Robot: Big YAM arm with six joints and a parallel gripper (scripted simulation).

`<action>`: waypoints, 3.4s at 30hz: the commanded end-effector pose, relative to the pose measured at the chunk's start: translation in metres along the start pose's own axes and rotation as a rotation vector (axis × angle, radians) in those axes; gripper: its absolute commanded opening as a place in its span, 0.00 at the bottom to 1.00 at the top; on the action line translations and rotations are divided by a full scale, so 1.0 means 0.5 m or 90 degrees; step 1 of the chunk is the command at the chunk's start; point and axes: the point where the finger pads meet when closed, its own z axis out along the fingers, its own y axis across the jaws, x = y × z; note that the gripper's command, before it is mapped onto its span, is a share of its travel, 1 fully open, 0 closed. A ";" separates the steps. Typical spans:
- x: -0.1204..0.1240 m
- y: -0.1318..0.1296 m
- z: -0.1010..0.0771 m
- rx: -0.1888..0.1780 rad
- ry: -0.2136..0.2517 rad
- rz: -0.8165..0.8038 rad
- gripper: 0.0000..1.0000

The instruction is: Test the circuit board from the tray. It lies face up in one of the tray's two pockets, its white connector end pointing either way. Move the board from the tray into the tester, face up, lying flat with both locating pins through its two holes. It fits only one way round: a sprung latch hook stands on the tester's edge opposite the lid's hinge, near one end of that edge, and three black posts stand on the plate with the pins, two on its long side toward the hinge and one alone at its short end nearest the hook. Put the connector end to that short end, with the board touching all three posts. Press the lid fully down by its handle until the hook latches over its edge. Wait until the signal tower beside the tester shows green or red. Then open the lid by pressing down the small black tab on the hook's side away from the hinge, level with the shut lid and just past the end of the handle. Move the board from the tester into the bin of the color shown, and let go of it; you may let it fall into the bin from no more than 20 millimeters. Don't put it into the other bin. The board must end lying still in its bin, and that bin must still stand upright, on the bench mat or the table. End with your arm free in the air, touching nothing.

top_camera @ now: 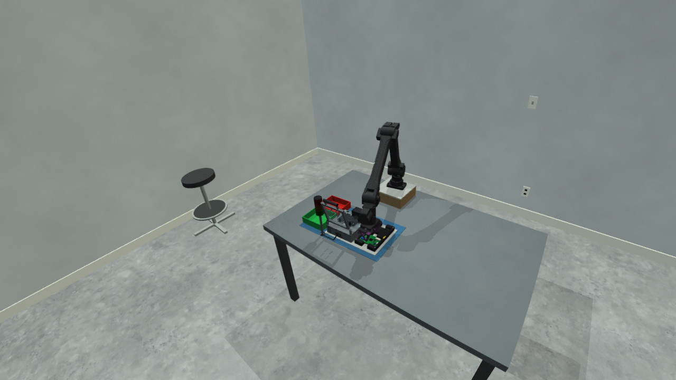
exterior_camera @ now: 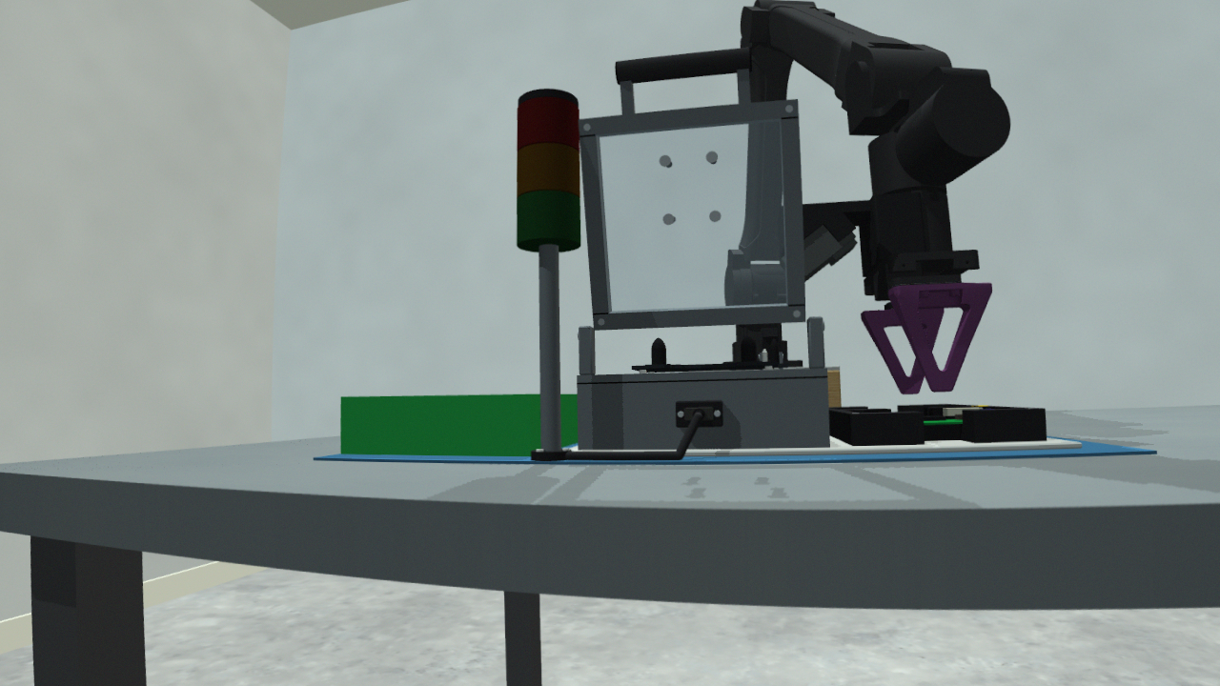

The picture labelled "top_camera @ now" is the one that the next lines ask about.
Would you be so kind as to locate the red bin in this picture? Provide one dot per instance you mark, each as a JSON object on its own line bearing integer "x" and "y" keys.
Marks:
{"x": 342, "y": 204}

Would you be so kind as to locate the green circuit board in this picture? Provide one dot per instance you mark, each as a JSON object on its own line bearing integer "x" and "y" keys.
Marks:
{"x": 372, "y": 240}

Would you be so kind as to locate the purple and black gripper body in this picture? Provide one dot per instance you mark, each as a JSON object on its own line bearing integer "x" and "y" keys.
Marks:
{"x": 374, "y": 222}

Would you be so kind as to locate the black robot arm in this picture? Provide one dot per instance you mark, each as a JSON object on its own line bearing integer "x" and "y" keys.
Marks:
{"x": 370, "y": 196}

